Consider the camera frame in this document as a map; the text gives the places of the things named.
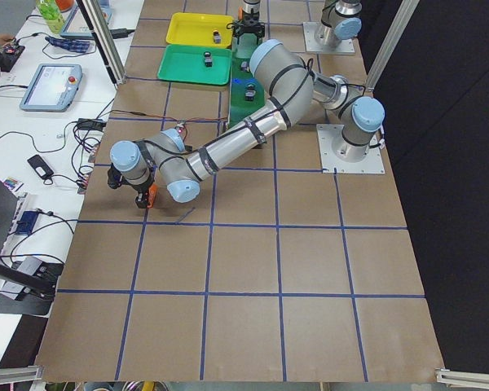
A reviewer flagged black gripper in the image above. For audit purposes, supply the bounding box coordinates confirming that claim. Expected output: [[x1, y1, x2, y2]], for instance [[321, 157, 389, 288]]
[[231, 15, 265, 44], [107, 163, 155, 209]]

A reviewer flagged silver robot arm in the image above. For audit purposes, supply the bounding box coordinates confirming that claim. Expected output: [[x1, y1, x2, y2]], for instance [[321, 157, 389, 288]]
[[227, 1, 362, 49], [108, 39, 385, 209]]

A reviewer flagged yellow plastic tray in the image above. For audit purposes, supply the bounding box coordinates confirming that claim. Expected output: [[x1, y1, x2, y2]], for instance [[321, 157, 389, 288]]
[[165, 12, 233, 48]]

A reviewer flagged blue plaid cloth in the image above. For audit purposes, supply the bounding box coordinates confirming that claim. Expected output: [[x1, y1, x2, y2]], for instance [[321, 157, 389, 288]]
[[45, 36, 91, 55]]

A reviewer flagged aluminium frame post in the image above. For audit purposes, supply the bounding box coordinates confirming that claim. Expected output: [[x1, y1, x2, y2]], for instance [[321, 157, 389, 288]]
[[77, 0, 126, 86]]

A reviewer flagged green conveyor belt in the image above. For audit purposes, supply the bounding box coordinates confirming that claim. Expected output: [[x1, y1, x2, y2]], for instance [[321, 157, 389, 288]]
[[227, 33, 265, 130]]

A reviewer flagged green push button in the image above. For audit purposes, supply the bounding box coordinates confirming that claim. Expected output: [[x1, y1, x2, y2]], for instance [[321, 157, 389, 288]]
[[244, 82, 256, 102], [203, 51, 213, 68]]

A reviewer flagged green plastic tray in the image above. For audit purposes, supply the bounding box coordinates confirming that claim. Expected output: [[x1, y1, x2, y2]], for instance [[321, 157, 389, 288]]
[[157, 44, 232, 86]]

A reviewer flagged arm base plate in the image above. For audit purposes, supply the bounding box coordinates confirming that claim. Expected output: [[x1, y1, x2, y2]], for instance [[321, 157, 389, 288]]
[[316, 124, 385, 174], [302, 22, 355, 55]]

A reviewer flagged orange cylinder battery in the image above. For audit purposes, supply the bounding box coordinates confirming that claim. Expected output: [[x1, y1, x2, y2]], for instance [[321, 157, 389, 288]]
[[147, 183, 158, 209]]

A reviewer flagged black monitor stand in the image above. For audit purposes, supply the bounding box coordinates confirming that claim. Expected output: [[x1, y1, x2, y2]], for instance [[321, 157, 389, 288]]
[[0, 180, 64, 316]]

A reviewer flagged upper teach pendant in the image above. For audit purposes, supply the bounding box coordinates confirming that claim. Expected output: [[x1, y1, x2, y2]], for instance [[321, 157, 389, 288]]
[[20, 64, 83, 112]]

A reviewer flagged green drink bottle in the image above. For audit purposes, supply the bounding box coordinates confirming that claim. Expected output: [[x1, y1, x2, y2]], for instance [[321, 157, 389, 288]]
[[35, 0, 65, 34]]

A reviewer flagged black power adapter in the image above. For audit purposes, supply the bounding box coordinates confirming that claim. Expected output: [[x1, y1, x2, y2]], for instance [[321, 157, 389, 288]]
[[77, 118, 106, 131]]

